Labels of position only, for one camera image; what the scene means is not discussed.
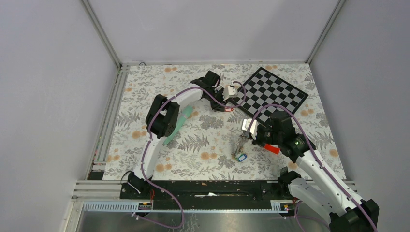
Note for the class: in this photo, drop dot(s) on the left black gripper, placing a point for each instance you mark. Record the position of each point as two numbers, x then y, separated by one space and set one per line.
218 106

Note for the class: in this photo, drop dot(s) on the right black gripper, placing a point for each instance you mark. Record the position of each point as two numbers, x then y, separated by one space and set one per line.
256 141

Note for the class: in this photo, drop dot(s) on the metal key holder plate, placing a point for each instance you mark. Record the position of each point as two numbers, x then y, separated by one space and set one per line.
238 149

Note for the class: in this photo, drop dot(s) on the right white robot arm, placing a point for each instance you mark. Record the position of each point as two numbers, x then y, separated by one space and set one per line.
341 207

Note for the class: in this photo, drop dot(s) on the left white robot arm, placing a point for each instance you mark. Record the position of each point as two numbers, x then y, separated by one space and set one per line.
162 119

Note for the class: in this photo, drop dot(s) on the red curved plastic piece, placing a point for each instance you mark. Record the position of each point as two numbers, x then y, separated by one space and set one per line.
271 148

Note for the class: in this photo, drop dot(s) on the mint green plastic stick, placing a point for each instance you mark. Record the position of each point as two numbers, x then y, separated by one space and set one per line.
185 114

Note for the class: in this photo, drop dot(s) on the floral patterned table mat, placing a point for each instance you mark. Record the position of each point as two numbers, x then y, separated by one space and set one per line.
203 148

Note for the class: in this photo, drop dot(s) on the black white checkerboard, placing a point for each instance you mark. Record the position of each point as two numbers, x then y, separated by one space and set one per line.
263 88

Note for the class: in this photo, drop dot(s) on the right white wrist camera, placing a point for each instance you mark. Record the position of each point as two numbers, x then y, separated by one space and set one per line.
250 125

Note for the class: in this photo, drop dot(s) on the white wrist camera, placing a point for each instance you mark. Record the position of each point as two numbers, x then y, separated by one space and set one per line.
230 91
250 125

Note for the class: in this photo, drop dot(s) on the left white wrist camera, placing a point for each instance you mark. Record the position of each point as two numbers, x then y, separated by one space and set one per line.
230 91

